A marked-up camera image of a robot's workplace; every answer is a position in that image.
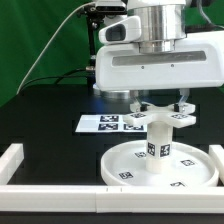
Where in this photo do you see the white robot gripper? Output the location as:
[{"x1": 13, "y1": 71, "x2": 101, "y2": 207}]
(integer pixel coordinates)
[{"x1": 96, "y1": 31, "x2": 224, "y2": 112}]

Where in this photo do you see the white cross-shaped table base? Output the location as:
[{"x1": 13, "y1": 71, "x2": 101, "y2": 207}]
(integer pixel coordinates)
[{"x1": 123, "y1": 103, "x2": 196, "y2": 128}]

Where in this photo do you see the white round table top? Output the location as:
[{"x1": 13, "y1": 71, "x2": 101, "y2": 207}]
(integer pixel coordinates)
[{"x1": 101, "y1": 140, "x2": 219, "y2": 187}]

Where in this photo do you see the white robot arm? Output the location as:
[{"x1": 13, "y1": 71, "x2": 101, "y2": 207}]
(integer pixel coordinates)
[{"x1": 95, "y1": 0, "x2": 224, "y2": 102}]

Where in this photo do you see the white marker sheet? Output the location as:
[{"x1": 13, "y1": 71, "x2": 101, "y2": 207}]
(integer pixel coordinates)
[{"x1": 76, "y1": 114, "x2": 146, "y2": 133}]

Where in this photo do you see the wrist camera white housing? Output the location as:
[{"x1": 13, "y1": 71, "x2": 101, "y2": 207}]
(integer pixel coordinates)
[{"x1": 99, "y1": 16, "x2": 142, "y2": 44}]

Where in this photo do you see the black cable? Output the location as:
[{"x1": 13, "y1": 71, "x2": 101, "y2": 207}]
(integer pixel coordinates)
[{"x1": 19, "y1": 68, "x2": 94, "y2": 93}]

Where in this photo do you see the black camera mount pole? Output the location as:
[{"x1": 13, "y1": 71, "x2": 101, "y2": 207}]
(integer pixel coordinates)
[{"x1": 77, "y1": 0, "x2": 127, "y2": 93}]

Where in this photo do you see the grey cable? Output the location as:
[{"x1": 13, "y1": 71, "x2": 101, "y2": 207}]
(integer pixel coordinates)
[{"x1": 15, "y1": 3, "x2": 98, "y2": 97}]

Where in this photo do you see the white U-shaped frame fence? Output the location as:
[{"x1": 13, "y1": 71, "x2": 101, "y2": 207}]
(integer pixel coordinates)
[{"x1": 0, "y1": 144, "x2": 224, "y2": 214}]

